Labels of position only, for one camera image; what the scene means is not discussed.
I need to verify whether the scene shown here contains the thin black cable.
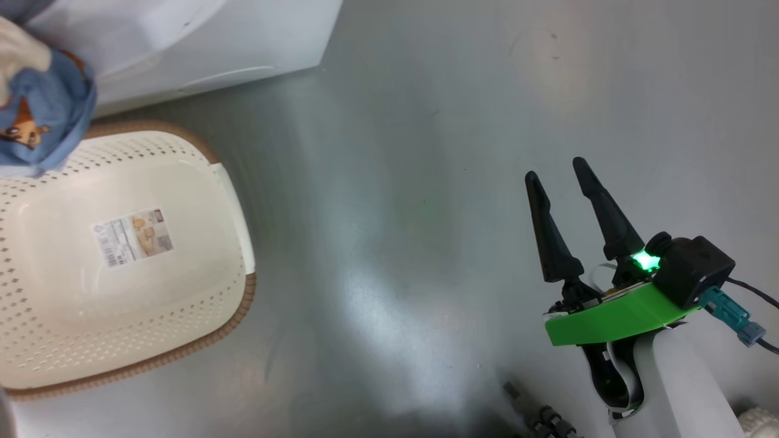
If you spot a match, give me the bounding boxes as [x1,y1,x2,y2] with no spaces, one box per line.
[724,277,779,355]

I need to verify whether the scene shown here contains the cream perforated laundry basket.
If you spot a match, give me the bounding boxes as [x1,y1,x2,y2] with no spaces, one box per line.
[0,120,256,401]

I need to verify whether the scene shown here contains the white flat ribbon cable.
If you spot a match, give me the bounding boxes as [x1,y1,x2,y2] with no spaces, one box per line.
[584,341,646,422]

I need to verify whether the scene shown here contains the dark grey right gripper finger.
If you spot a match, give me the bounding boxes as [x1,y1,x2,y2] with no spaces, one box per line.
[525,171,594,296]
[572,157,646,262]

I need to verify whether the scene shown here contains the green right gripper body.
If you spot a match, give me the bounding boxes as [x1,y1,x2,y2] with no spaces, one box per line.
[543,277,700,347]

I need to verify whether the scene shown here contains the white front-load washing machine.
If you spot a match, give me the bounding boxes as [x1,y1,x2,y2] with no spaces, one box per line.
[24,0,344,119]

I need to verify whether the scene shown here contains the teal cable connector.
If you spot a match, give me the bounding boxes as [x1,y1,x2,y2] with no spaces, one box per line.
[700,287,766,347]

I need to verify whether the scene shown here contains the white garment with black trim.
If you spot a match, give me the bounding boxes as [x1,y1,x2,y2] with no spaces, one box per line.
[0,15,52,110]

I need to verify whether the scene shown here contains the paper basket label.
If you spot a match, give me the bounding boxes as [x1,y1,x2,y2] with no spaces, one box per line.
[91,209,175,268]

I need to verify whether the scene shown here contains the blue cartoon print clothing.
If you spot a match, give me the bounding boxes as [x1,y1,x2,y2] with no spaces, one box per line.
[0,49,98,178]

